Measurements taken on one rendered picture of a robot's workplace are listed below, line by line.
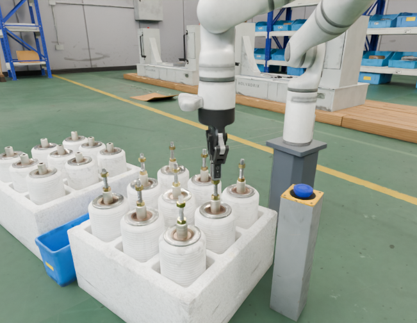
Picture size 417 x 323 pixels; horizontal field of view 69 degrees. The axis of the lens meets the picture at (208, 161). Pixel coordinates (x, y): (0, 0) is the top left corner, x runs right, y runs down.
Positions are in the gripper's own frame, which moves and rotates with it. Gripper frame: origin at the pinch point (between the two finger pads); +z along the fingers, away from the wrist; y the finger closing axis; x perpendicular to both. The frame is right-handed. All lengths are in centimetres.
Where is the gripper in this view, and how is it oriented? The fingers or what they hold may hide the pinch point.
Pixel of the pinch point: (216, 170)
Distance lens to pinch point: 66.1
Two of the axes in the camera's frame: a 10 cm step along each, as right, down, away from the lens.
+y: -1.8, -3.7, 9.1
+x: -9.8, 0.7, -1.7
